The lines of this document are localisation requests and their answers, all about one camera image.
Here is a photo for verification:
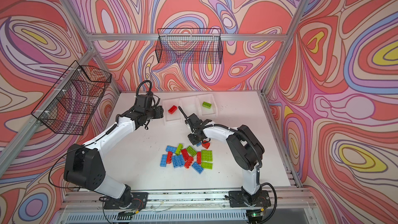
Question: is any small red lego brick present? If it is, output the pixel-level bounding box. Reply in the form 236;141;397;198
202;142;210;149

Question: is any green lego brick narrow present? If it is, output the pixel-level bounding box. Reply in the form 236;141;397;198
175;144;183;156

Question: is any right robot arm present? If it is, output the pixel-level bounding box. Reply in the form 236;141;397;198
178;107;264;196

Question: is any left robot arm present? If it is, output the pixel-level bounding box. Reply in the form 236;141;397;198
64;80;164;206

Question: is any middle white bin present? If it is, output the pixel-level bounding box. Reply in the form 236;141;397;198
179;96;199;117

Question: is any white bin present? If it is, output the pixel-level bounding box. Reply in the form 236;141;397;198
162;98;181;125
179;96;199;117
196;94;218;118

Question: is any left white bin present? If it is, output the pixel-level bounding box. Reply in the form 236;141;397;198
162;98;181;125

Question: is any green lego brick tilted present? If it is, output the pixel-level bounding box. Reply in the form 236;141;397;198
186;146;198;157

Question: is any right white bin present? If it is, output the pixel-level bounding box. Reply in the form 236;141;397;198
196;94;218;118

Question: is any red lego brick upright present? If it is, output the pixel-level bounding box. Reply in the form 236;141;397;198
197;151;202;165

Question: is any large green lego brick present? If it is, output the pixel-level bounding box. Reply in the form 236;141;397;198
201;150;213;162

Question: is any green lego brick bottom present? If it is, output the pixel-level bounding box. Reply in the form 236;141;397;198
201;161;213;170

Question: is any blue lego brick bottom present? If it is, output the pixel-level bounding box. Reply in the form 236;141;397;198
191;162;204;174

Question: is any black wire basket back wall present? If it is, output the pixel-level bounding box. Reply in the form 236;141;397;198
155;27;223;64

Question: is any black wire basket wall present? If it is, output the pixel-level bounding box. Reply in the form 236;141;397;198
31;61;112;135
155;27;223;64

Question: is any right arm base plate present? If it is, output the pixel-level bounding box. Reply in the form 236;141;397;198
225;189;272;208

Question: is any black wire basket left wall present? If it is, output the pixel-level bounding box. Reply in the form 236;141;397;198
31;61;112;135

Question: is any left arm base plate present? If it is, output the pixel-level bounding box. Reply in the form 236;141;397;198
104;192;149;210

